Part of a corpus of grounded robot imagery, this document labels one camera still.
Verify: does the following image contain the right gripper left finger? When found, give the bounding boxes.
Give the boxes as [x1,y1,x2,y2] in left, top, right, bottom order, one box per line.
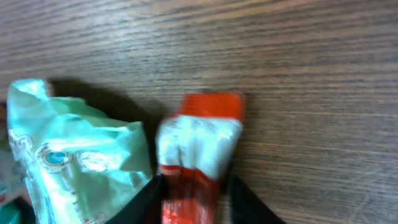
[106,175,165,224]

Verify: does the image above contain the red stick sachet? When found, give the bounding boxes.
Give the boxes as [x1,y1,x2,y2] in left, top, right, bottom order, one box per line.
[156,92,245,224]

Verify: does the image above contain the teal snack packet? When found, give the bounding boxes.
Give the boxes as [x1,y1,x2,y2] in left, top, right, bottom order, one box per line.
[7,79,152,224]

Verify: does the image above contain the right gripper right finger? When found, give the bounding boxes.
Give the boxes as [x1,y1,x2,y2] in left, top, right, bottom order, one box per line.
[228,175,286,224]

